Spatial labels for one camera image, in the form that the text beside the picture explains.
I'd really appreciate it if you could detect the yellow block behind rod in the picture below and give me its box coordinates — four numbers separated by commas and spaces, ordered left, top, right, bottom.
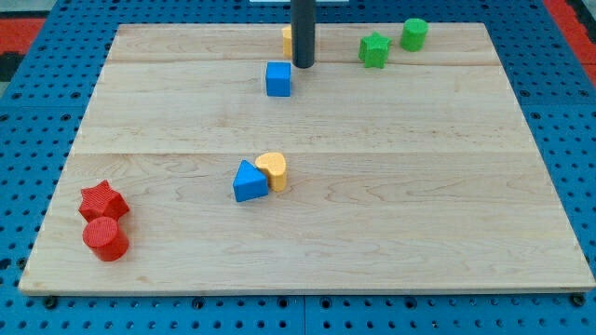
281, 25, 292, 59

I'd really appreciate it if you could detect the light wooden board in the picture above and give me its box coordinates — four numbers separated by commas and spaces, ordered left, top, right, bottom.
20, 23, 595, 296

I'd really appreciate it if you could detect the yellow heart block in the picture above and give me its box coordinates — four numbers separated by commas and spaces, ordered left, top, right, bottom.
255, 152, 288, 192

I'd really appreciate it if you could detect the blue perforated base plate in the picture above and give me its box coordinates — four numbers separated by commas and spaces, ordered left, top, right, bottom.
1, 0, 595, 334

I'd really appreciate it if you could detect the green star block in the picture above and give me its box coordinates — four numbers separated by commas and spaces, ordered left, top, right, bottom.
359, 32, 392, 69

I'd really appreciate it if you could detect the green cylinder block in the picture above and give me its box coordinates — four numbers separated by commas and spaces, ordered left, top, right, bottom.
400, 18, 428, 52

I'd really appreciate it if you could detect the red cylinder block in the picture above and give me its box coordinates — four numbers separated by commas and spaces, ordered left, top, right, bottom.
82, 217, 129, 261

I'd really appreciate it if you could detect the blue triangle block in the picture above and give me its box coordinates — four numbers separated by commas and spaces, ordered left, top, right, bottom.
233, 160, 269, 202

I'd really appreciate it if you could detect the blue cube block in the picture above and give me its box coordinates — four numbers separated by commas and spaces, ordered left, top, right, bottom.
265, 61, 291, 97

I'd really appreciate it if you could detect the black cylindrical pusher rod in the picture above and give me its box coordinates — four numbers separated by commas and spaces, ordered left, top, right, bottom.
291, 0, 316, 69

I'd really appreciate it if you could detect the red star block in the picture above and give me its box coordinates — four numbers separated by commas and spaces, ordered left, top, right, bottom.
78, 180, 129, 222

